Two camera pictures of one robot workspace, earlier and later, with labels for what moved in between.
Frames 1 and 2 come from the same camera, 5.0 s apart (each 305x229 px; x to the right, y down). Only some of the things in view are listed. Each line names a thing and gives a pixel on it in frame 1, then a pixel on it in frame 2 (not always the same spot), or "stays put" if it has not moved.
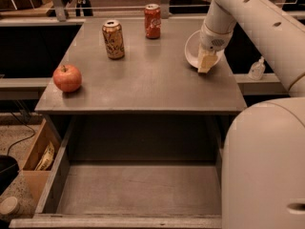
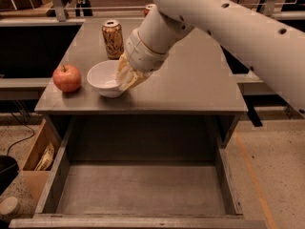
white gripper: (213, 40) -> (142, 53)
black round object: (9, 171) stays put
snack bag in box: (47, 158) stays put
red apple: (68, 78) stays put
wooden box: (38, 163) stays put
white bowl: (193, 50) -> (101, 75)
